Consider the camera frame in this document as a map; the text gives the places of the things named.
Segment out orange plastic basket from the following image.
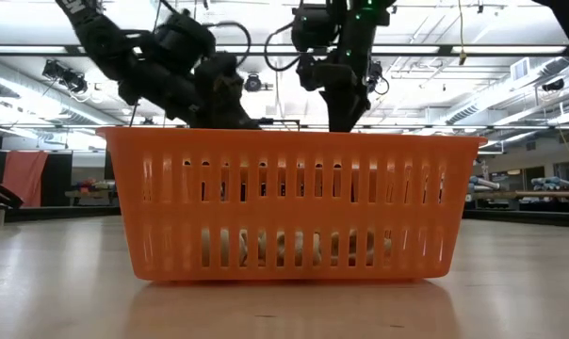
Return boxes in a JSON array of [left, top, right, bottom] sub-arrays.
[[95, 125, 488, 283]]

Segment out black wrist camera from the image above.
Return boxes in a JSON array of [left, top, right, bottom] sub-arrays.
[[140, 11, 219, 72], [291, 3, 338, 52]]

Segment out red hanging cloth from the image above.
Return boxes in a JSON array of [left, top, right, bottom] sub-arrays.
[[1, 150, 50, 208]]

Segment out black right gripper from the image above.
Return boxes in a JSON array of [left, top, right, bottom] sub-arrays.
[[296, 51, 372, 134]]

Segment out black partition panel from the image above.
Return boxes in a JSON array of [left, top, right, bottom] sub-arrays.
[[41, 151, 73, 207]]

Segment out low bench with items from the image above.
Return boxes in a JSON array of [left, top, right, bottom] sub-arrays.
[[63, 177, 121, 206]]

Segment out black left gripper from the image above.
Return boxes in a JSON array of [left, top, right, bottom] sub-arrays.
[[118, 51, 264, 130]]

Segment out black stage light cluster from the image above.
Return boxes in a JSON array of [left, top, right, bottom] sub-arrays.
[[41, 58, 89, 94]]

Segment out white ventilation duct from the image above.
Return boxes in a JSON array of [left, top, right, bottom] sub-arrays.
[[447, 89, 569, 127]]

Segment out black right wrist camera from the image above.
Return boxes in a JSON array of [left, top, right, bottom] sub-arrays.
[[291, 3, 338, 52]]

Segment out wooden workbench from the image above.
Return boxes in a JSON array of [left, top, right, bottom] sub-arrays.
[[472, 189, 569, 213]]

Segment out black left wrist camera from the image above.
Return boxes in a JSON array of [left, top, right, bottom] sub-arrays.
[[140, 11, 219, 72]]

